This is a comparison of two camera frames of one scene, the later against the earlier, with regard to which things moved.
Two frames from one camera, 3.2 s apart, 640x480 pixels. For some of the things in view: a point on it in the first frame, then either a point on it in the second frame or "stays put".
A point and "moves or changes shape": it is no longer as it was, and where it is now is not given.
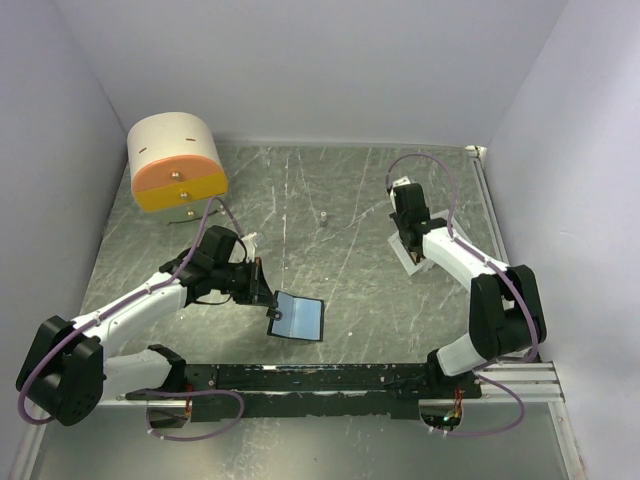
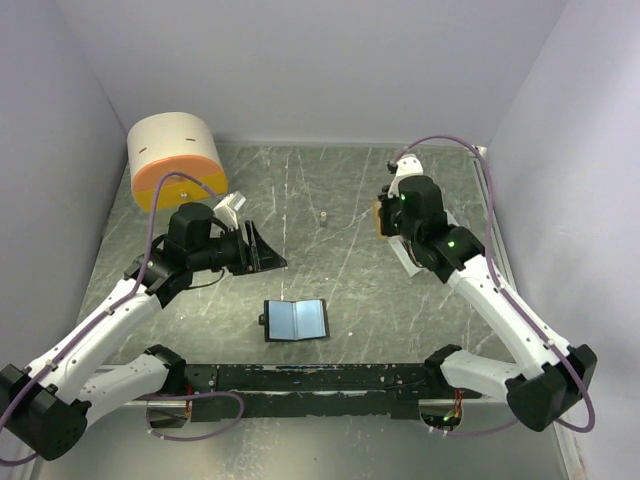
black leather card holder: [296, 317] moves or changes shape
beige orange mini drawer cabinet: [176, 165] stays put
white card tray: [409, 264] stays put
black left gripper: [248, 295] -> [256, 256]
